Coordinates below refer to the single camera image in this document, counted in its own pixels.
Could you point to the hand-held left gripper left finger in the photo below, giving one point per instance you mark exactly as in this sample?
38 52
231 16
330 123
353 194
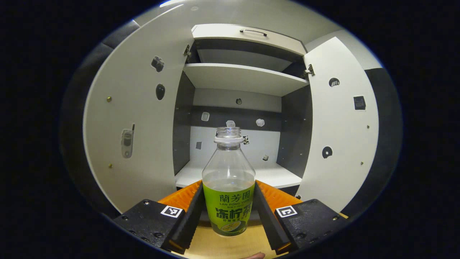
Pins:
190 219

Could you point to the white cabinet drawer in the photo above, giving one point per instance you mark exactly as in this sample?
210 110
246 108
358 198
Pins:
222 33

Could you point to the clear bottle with green label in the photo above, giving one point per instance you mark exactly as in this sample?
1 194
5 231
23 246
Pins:
230 205

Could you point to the white cabinet shelf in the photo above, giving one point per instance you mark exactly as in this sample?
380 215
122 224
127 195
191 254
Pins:
244 79

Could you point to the ceiling light panel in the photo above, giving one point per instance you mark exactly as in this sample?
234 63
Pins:
172 3

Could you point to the white cabinet door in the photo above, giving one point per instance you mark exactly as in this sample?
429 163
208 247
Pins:
341 126
143 172

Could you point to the metal door hinge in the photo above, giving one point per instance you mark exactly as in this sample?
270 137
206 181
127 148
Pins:
186 51
309 70

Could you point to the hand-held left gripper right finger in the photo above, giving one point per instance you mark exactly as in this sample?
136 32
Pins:
267 223

